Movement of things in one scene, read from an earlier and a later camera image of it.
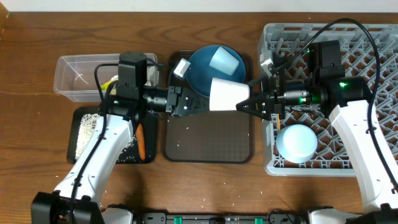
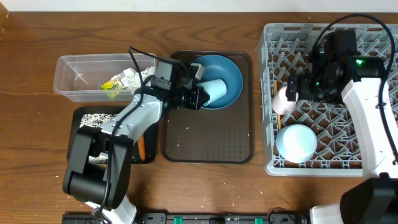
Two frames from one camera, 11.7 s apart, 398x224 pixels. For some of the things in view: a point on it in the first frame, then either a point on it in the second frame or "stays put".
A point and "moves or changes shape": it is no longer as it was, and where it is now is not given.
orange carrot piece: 140,140 stays put
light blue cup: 224,61 -> 216,88
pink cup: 225,95 moves or changes shape
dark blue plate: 201,74 -> 221,67
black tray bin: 142,149 stays put
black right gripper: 272,98 -> 304,93
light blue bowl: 296,144 stays put
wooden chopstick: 278,122 stays put
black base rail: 274,217 stays put
